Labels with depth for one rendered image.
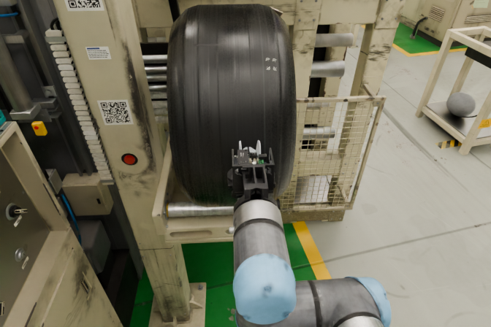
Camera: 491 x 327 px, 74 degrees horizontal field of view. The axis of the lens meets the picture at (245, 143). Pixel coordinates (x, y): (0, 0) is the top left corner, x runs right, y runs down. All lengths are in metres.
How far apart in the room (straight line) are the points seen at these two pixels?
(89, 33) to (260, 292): 0.64
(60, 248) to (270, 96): 0.71
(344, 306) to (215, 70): 0.48
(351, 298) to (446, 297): 1.64
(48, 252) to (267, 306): 0.76
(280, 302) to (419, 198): 2.19
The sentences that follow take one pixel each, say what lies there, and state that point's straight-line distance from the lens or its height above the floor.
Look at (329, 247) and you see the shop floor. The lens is 2.09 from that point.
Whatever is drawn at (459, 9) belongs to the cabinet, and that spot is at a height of 0.50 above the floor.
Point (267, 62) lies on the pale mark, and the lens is 0.71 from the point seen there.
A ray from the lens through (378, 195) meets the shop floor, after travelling 2.46.
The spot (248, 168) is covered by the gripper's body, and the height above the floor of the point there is 1.31.
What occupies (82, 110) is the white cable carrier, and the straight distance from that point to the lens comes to 0.95.
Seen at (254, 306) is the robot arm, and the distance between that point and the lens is 0.42.
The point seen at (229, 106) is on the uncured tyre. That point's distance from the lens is 0.68.
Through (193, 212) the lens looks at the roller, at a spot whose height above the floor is 0.91.
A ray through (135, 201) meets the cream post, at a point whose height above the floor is 0.88.
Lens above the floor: 1.68
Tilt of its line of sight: 38 degrees down
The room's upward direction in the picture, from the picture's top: straight up
